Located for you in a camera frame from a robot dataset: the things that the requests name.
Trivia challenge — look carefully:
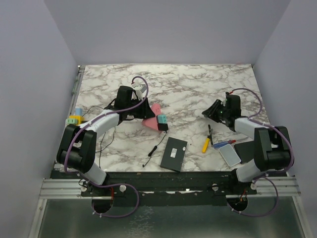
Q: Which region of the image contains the green plug adapter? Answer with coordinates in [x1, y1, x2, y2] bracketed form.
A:
[65, 118, 78, 125]

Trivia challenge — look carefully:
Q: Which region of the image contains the yellow plug adapter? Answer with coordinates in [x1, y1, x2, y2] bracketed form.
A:
[66, 115, 84, 125]

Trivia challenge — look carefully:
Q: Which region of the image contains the yellow handled utility knife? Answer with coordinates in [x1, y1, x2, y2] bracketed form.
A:
[202, 124, 212, 153]

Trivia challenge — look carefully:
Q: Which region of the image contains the teal usb charger plug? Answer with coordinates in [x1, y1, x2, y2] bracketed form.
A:
[157, 114, 167, 124]

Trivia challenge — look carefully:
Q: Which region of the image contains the black adapter with cord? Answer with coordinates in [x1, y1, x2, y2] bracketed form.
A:
[142, 123, 169, 168]

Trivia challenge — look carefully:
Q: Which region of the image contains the black flat plate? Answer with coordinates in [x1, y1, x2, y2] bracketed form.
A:
[234, 141, 254, 164]

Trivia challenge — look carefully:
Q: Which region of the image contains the thin black cable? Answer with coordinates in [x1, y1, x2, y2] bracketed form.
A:
[81, 105, 117, 169]

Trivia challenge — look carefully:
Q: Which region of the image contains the black rectangular box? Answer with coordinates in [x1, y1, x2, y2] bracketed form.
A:
[160, 137, 188, 172]

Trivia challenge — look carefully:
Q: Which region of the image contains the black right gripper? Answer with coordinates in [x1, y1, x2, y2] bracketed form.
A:
[203, 99, 230, 123]

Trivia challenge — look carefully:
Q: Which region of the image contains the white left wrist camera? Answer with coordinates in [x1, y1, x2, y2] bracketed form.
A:
[132, 83, 147, 101]

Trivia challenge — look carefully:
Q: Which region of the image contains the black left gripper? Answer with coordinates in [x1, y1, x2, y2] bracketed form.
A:
[125, 97, 154, 119]

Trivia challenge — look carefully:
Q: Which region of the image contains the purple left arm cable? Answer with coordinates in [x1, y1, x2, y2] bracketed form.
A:
[63, 76, 149, 174]

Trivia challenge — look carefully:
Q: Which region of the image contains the blue red screwdriver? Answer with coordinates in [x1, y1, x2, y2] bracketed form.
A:
[213, 140, 236, 149]

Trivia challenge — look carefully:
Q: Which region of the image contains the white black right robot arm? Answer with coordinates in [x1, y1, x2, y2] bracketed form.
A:
[202, 92, 294, 194]

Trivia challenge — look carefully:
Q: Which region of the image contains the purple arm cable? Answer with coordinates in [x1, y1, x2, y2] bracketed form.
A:
[63, 76, 149, 174]
[229, 88, 294, 218]

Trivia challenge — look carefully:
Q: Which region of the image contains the aluminium frame rail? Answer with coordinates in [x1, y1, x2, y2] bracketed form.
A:
[38, 178, 87, 199]

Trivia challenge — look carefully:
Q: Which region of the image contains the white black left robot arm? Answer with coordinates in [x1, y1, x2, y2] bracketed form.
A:
[56, 86, 155, 196]

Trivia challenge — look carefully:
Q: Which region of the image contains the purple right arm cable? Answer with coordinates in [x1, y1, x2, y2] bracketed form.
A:
[229, 88, 294, 218]

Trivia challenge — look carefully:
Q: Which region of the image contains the pink power strip socket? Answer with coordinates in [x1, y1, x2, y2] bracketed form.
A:
[141, 103, 162, 132]

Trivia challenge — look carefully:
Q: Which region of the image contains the white grey phone case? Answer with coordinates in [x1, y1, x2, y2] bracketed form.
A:
[219, 144, 241, 167]

